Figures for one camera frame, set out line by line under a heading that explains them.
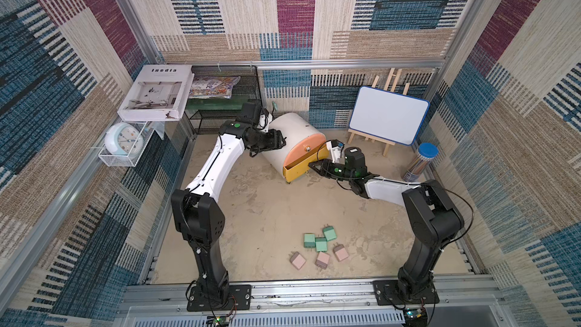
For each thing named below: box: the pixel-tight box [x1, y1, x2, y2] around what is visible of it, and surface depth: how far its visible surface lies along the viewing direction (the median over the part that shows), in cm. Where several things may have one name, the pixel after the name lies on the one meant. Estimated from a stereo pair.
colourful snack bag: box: [189, 76, 241, 100], surface depth 85 cm
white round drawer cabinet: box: [261, 112, 330, 184], surface depth 89 cm
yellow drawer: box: [282, 146, 330, 182], surface depth 89 cm
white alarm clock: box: [104, 121, 144, 157], surface depth 66 cm
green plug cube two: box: [303, 232, 316, 249], surface depth 85 cm
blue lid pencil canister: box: [402, 142, 439, 183], surface depth 94 cm
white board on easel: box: [348, 85, 430, 146], surface depth 102 cm
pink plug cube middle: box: [314, 251, 331, 270], surface depth 81 cm
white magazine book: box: [117, 64, 195, 122], surface depth 76 cm
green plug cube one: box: [322, 223, 338, 242], surface depth 87 cm
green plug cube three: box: [314, 236, 328, 253], surface depth 85 cm
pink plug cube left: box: [289, 251, 307, 271], surface depth 81 cm
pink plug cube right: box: [332, 242, 349, 262], surface depth 83 cm
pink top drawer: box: [283, 133, 327, 169], surface depth 86 cm
